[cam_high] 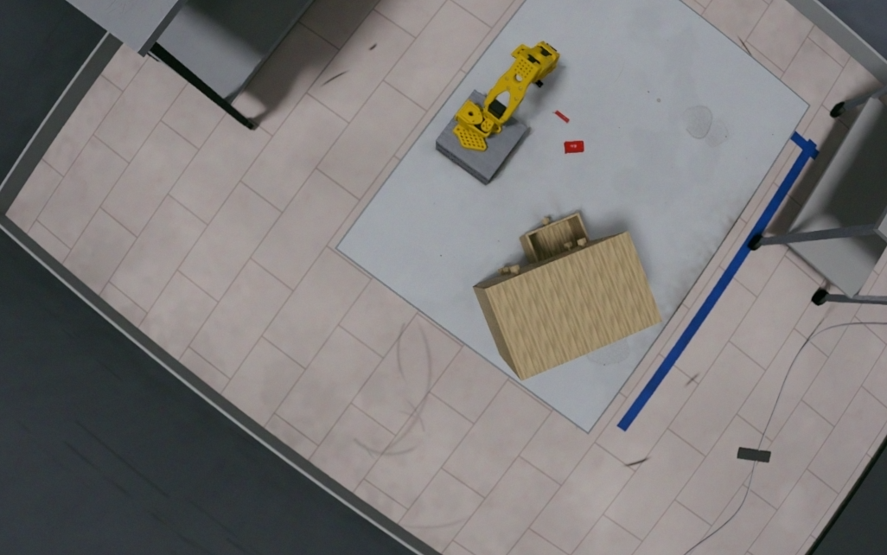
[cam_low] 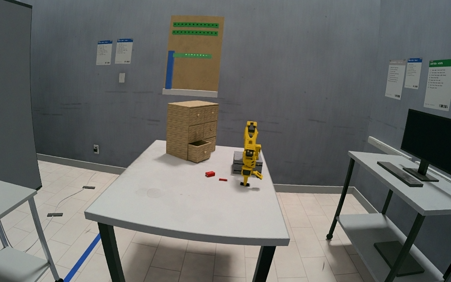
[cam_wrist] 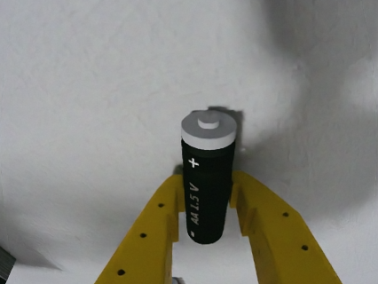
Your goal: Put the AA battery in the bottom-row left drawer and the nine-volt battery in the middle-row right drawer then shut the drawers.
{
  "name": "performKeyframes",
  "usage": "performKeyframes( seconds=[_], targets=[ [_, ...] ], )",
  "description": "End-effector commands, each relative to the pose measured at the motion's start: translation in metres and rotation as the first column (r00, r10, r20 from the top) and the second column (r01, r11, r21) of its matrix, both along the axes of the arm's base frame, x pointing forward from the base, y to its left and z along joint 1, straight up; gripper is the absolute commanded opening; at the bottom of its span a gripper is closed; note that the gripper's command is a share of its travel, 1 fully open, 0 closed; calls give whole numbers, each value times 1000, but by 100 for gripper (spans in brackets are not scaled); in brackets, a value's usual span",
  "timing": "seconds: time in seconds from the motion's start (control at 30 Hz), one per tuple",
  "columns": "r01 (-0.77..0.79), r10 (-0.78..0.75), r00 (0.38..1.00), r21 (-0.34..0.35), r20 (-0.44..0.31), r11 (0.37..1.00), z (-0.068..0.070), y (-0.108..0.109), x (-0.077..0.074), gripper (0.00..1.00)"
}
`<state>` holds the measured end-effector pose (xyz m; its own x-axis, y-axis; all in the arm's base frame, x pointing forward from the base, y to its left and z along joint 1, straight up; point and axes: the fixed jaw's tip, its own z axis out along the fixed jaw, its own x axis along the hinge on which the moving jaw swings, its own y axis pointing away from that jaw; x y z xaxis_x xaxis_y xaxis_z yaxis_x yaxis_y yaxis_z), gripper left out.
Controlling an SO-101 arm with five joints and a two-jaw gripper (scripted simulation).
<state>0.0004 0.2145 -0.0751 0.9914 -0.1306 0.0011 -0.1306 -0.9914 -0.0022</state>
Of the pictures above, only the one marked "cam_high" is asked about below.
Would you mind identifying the wooden chest of drawers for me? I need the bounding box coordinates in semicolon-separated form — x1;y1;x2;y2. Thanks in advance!
473;231;662;380

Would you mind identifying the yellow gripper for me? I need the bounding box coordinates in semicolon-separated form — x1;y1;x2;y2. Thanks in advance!
511;44;557;83

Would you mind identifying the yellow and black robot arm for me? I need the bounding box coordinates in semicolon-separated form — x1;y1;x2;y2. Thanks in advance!
453;41;560;152

